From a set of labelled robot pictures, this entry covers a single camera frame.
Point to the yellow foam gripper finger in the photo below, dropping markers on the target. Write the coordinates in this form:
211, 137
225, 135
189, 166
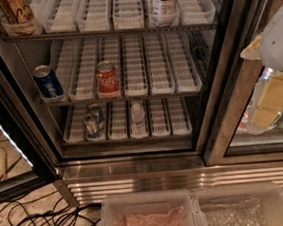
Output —
270, 102

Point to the redbull can shelf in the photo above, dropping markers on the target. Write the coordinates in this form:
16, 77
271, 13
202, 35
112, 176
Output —
91, 126
97, 111

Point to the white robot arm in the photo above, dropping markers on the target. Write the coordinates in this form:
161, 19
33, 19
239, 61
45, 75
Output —
271, 55

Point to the white bottle top shelf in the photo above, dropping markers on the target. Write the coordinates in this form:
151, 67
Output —
162, 8

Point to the red coca-cola can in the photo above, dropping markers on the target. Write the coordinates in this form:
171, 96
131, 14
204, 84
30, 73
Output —
107, 79

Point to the blue pepsi can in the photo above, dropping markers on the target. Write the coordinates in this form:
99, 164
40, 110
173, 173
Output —
47, 82

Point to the open fridge left door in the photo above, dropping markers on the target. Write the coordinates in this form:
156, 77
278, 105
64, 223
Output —
18, 134

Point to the brown drink can top shelf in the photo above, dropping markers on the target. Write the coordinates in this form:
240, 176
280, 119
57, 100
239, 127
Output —
16, 11

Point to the right clear plastic bin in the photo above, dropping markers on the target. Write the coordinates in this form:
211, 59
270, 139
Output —
242, 205

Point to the clear plastic bin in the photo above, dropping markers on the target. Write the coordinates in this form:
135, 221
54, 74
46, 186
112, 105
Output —
156, 208
242, 205

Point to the clear water bottle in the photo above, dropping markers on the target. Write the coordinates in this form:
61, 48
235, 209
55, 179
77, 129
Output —
137, 119

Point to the left clear plastic bin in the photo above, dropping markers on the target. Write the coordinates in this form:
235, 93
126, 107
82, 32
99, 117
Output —
156, 208

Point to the bottom wire shelf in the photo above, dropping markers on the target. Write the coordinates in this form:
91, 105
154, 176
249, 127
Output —
94, 142

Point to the wire shelf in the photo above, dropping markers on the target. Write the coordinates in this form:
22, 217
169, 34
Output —
115, 99
92, 34
94, 142

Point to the middle wire shelf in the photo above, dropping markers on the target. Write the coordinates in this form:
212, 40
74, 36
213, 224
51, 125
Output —
115, 99

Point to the top wire shelf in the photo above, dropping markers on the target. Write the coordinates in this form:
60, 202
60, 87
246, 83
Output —
92, 34

